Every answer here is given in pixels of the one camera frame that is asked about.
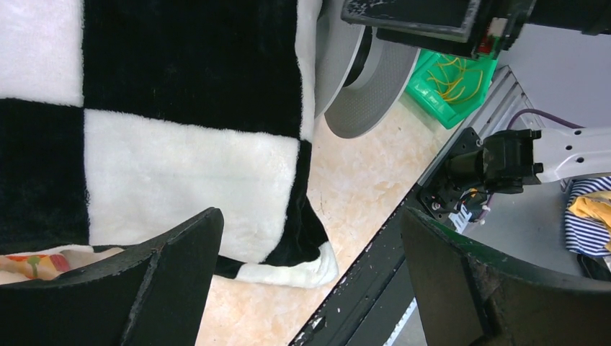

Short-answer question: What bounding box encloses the orange floral cloth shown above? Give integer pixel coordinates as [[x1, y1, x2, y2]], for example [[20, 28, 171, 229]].
[[1, 248, 123, 285]]

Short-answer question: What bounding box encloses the grey plastic cable spool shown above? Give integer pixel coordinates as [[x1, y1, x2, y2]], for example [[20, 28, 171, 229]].
[[315, 1, 420, 139]]

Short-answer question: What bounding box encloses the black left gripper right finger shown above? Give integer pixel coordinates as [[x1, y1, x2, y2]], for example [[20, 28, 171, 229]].
[[401, 208, 610, 345]]

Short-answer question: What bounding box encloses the black white checkered blanket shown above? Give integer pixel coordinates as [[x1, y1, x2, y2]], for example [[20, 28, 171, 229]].
[[1, 1, 338, 288]]

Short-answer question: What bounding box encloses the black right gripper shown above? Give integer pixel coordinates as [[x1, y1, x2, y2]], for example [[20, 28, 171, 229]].
[[341, 0, 610, 58]]

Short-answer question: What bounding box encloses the blue striped cloth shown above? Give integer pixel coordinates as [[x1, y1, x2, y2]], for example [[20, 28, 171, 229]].
[[563, 177, 610, 257]]

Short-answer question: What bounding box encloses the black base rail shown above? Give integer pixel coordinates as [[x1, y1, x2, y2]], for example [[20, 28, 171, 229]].
[[290, 185, 421, 346]]

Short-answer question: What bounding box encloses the yellow cloth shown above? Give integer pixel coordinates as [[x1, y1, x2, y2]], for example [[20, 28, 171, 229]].
[[568, 191, 610, 251]]

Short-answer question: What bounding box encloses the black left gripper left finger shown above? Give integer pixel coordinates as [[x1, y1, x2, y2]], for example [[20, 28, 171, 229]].
[[1, 208, 224, 345]]

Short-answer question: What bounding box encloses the green plastic compartment bin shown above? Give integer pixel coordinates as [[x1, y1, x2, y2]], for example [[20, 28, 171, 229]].
[[405, 49, 497, 129]]

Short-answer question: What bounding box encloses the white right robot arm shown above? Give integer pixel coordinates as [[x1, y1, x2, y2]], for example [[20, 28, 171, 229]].
[[341, 1, 610, 223]]

